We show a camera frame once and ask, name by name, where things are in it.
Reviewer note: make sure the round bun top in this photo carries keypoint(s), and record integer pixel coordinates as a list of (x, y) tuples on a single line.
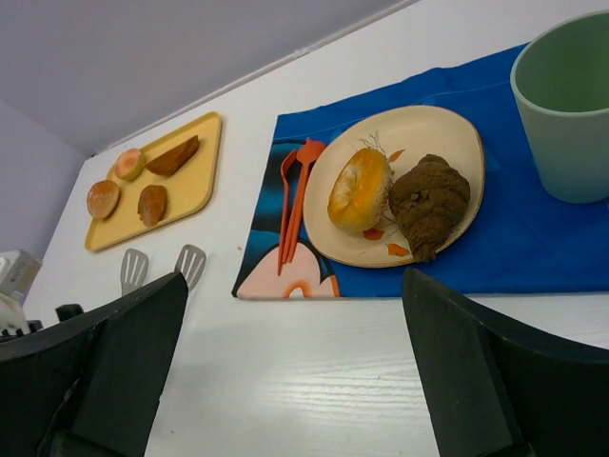
[(129, 165)]

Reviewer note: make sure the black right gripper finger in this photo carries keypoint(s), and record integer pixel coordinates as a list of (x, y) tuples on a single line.
[(495, 386)]

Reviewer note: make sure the yellow tray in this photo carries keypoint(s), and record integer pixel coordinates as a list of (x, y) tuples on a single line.
[(188, 190)]

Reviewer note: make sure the small croissant piece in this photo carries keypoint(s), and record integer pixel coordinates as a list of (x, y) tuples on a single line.
[(152, 204)]

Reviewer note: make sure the blue patterned placemat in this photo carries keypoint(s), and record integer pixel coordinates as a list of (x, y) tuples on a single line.
[(522, 240)]

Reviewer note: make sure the orange plastic spoon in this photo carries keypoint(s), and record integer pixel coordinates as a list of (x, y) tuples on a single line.
[(307, 155)]

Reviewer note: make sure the round bun left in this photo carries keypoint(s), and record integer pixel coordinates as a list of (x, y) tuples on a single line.
[(102, 199)]

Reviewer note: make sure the green cup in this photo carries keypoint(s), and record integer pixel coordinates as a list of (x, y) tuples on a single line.
[(560, 84)]

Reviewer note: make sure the beige floral plate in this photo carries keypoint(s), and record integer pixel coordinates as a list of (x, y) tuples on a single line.
[(404, 135)]

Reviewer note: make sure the metal tongs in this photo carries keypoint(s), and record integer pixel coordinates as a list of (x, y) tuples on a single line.
[(191, 263)]

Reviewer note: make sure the half baguette slice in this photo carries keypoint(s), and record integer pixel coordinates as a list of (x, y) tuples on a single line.
[(171, 161)]

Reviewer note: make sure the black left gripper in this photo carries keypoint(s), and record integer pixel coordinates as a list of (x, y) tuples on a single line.
[(91, 384)]

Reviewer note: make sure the dark brown bread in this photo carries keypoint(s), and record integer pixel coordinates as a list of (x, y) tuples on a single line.
[(427, 203)]

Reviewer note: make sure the round bun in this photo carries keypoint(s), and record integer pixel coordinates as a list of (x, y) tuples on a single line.
[(102, 199), (129, 165)]

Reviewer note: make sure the glazed donut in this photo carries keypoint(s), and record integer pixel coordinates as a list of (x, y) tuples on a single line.
[(359, 194)]

